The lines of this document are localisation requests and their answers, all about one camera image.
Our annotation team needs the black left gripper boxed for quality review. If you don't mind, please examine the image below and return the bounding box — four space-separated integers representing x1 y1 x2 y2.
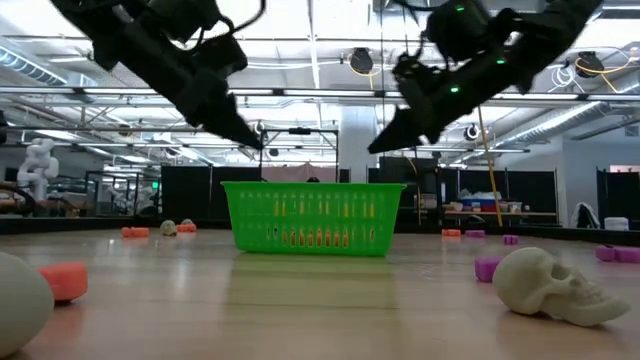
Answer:
117 19 263 150

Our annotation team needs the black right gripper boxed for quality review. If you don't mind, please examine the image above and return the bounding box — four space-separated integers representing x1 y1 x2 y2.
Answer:
368 29 539 153

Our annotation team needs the black partition panel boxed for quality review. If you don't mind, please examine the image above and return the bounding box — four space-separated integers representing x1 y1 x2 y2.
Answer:
594 168 640 231
159 165 262 221

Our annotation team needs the pink backdrop sheet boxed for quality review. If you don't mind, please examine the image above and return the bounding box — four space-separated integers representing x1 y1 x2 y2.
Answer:
260 162 341 184

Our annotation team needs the blue white storage tub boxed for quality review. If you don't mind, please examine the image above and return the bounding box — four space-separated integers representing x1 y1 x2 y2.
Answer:
459 189 503 212

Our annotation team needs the green plastic basket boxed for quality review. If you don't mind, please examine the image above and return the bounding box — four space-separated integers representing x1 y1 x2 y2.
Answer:
221 180 407 258

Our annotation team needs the wooden top desk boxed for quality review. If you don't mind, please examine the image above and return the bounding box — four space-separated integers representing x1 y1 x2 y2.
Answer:
443 209 559 226

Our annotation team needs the white jacket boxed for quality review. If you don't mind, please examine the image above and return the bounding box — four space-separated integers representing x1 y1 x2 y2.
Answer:
571 201 601 230

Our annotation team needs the black metal gantry frame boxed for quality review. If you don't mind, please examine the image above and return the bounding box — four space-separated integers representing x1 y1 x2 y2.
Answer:
257 127 341 184

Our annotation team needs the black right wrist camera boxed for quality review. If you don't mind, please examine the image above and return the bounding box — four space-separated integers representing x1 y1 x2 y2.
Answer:
423 0 494 62

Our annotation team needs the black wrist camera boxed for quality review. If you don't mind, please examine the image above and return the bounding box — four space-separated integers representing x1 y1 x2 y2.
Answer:
147 0 224 44
423 0 494 62

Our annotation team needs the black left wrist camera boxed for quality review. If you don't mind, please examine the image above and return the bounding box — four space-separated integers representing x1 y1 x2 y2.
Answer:
147 0 224 44

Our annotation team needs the black curved hose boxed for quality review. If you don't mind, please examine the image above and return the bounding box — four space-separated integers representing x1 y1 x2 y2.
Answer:
0 182 37 217

